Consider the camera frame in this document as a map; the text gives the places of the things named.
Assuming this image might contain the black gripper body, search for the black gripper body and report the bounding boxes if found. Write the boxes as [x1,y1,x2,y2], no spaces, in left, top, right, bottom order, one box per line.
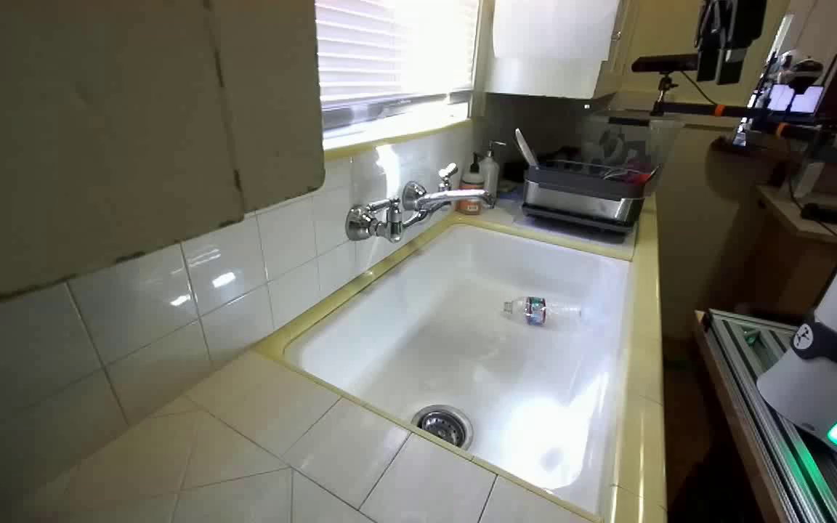
[694,0,771,86]

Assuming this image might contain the black dish rack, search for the black dish rack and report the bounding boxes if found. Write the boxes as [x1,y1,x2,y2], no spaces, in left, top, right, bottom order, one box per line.
[521,143,659,236]

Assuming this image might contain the wooden desk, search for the wooden desk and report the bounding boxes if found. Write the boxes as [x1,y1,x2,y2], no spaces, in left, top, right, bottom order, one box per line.
[707,124,837,324]

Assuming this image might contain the white plastic bottle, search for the white plastic bottle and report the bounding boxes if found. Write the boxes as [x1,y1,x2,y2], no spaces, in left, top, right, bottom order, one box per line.
[480,143,507,205]

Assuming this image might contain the pump soap bottle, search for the pump soap bottle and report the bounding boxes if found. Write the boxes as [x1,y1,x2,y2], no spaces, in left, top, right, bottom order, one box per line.
[459,151,489,196]

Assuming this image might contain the clear plastic water bottle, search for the clear plastic water bottle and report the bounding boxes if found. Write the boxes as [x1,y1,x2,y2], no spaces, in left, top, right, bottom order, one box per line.
[499,294,588,330]

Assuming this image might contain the white window blinds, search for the white window blinds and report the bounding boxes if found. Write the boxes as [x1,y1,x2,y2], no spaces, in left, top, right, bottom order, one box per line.
[315,0,485,134]

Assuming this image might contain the white kitchen sink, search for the white kitchen sink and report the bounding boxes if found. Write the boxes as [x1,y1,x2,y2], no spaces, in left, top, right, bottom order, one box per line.
[281,222,636,519]

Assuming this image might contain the metal sink drain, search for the metal sink drain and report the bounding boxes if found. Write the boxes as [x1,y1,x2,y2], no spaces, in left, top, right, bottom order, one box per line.
[411,404,477,451]

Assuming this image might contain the black stereo camera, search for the black stereo camera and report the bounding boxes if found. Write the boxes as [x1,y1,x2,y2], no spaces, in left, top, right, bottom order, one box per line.
[629,52,703,79]

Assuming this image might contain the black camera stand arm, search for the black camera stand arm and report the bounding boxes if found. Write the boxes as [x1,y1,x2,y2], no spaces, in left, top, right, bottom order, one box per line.
[655,70,764,128]

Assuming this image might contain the white wall cabinet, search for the white wall cabinet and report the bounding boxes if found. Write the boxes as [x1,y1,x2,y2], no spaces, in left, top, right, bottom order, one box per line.
[483,0,624,103]

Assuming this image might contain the white utensil handle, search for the white utensil handle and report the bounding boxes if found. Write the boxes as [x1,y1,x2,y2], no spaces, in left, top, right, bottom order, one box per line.
[511,124,543,170]

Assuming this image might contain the chrome wall faucet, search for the chrome wall faucet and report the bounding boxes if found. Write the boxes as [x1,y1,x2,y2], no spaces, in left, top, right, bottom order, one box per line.
[342,160,492,243]

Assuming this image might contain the aluminium frame robot table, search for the aluminium frame robot table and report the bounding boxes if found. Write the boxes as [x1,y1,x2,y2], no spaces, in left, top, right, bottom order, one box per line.
[693,305,837,523]

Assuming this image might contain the cream wall cabinet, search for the cream wall cabinet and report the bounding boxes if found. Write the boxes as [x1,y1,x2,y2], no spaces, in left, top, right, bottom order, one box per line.
[0,0,329,317]

